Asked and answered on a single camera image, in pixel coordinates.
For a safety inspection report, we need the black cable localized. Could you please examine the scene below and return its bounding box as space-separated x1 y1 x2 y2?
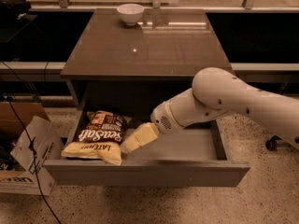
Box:
0 62 63 224

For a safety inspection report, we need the white ceramic bowl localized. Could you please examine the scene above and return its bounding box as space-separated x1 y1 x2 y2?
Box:
117 4 144 25

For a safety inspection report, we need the open cardboard box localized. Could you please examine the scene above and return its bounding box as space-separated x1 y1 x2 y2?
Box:
0 102 64 196

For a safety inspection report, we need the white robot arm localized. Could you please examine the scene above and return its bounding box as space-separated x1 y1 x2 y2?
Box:
121 67 299 153

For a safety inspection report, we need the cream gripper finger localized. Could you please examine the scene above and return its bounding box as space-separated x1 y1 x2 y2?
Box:
134 122 159 144
121 136 140 153

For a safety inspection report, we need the black bag on shelf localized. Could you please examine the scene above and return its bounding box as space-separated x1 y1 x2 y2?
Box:
0 0 31 20

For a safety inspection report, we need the grey cabinet with counter top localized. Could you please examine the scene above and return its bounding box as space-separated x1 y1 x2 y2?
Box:
61 8 232 121

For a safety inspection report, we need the open grey top drawer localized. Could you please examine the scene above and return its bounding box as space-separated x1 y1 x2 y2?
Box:
43 91 251 188

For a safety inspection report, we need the brown sea salt chip bag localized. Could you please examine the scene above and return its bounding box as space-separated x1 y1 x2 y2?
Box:
62 110 132 165

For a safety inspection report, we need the black office chair base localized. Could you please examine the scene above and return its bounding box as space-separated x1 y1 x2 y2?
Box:
265 135 281 151

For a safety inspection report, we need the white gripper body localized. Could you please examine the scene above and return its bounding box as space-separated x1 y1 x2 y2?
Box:
150 101 183 134

